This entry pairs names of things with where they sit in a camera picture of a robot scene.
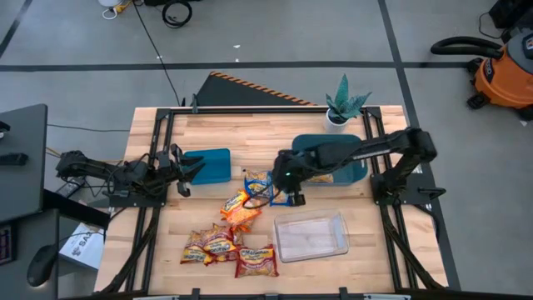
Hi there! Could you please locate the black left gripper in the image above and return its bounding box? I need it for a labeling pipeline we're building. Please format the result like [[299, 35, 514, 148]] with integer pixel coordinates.
[[156, 143, 207, 198]]

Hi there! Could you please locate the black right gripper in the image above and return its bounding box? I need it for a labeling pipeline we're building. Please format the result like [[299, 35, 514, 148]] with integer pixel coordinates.
[[271, 149, 313, 208]]

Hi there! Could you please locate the orange Maruchan noodle pack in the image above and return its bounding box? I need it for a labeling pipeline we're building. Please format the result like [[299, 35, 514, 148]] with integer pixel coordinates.
[[227, 206, 263, 234], [219, 189, 251, 220]]

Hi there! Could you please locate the red Maruchan noodle pack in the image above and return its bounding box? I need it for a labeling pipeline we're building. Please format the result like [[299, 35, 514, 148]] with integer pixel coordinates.
[[201, 223, 245, 263], [234, 244, 280, 279], [179, 230, 209, 266]]

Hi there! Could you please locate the small teal plastic bin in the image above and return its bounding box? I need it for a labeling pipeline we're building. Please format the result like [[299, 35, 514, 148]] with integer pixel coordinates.
[[182, 147, 232, 186]]

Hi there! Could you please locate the clear plastic container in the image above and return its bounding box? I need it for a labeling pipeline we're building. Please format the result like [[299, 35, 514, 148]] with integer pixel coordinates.
[[273, 209, 350, 264]]

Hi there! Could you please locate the large teal plastic bin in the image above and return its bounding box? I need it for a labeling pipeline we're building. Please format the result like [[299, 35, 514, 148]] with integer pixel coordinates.
[[291, 132, 370, 188]]

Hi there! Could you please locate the white plant pot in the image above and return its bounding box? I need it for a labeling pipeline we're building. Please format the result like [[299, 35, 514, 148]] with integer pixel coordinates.
[[323, 108, 350, 133]]

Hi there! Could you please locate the black hazard-striped mat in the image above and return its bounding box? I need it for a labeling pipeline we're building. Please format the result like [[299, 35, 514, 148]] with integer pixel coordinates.
[[195, 70, 317, 108]]

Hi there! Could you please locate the green spiky plant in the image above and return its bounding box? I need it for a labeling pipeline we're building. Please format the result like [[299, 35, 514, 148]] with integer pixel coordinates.
[[324, 73, 373, 125]]

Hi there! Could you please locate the black power adapter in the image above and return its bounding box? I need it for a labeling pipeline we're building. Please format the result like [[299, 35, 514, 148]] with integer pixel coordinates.
[[55, 176, 87, 199]]

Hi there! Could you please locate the white cardboard box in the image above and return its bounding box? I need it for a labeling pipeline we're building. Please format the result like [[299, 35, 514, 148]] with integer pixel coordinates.
[[58, 222, 106, 271]]

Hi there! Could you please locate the dark grey desk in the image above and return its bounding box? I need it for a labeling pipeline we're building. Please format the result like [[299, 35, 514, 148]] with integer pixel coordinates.
[[0, 103, 112, 300]]

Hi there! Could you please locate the black computer mouse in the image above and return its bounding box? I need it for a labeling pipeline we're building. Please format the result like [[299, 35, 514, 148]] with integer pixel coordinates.
[[27, 243, 59, 288]]

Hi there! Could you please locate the black device on desk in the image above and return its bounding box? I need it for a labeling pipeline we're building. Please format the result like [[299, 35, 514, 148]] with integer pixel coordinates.
[[0, 152, 29, 167]]

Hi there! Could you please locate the dark panel with display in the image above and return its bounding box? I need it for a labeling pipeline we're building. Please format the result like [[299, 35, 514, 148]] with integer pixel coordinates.
[[0, 224, 17, 268]]

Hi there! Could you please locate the orange shop vacuum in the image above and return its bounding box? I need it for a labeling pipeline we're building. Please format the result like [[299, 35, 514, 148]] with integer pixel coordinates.
[[466, 28, 533, 122]]

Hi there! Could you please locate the black equipment case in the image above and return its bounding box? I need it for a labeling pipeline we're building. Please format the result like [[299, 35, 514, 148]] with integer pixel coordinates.
[[489, 0, 533, 30]]

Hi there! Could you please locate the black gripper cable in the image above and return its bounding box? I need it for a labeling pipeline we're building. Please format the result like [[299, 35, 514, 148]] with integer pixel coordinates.
[[242, 189, 284, 210]]

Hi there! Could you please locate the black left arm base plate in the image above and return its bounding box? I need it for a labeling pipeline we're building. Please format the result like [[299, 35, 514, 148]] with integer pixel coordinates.
[[108, 189, 167, 208]]

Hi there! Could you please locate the black aluminium table frame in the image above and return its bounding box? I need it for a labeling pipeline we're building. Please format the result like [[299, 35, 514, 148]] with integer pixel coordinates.
[[99, 106, 463, 300]]

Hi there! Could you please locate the black floor cable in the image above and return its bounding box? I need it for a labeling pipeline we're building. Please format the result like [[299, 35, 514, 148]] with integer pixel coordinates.
[[132, 0, 187, 108], [47, 123, 131, 133]]

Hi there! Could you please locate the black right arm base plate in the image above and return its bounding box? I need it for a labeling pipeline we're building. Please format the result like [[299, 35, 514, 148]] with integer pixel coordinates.
[[370, 172, 446, 206]]

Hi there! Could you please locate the coiled black cable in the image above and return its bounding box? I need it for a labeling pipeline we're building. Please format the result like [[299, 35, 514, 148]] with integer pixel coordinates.
[[161, 0, 193, 29]]

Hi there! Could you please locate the black vacuum hose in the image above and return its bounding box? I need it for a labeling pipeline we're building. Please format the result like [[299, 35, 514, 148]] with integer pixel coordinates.
[[430, 36, 505, 59]]

